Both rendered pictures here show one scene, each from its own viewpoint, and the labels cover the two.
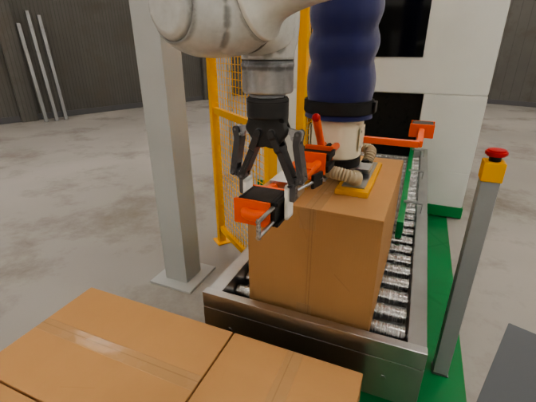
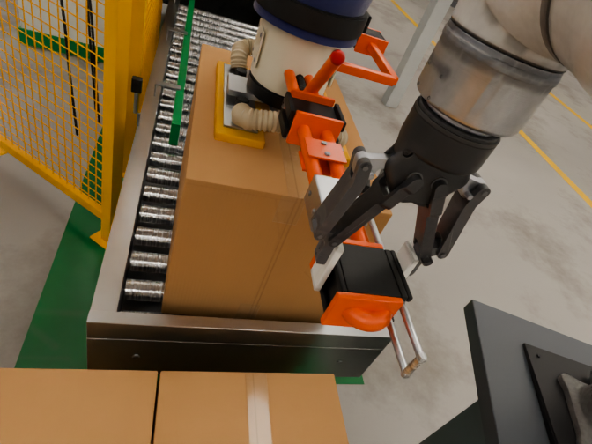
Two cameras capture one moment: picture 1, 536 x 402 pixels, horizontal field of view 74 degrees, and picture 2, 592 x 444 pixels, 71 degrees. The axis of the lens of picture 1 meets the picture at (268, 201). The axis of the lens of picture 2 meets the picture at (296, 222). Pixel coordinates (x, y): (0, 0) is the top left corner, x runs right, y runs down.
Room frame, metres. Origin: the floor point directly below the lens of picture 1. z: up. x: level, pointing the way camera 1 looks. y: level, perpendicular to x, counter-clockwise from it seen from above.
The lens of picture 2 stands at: (0.47, 0.31, 1.39)
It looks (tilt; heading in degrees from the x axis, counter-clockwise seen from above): 39 degrees down; 314
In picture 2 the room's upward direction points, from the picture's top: 24 degrees clockwise
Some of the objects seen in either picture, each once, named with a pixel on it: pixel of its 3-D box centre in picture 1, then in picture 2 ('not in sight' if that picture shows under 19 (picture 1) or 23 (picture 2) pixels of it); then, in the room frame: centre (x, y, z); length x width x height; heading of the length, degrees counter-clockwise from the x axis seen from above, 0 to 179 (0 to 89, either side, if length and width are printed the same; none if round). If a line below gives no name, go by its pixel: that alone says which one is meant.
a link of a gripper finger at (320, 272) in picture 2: (247, 193); (326, 261); (0.66, 0.04, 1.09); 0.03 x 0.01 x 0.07; 155
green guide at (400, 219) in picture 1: (413, 176); not in sight; (2.15, -0.94, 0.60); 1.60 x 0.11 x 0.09; 157
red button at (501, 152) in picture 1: (495, 155); not in sight; (1.19, -0.79, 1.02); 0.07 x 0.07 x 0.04
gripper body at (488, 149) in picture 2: (267, 121); (432, 158); (0.65, 0.00, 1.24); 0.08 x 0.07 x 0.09; 65
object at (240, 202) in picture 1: (260, 204); (352, 282); (0.64, 0.01, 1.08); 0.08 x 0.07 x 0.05; 156
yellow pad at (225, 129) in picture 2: not in sight; (239, 93); (1.22, -0.14, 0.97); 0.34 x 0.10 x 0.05; 156
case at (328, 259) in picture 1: (332, 226); (260, 181); (1.18, -0.24, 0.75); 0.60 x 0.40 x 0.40; 156
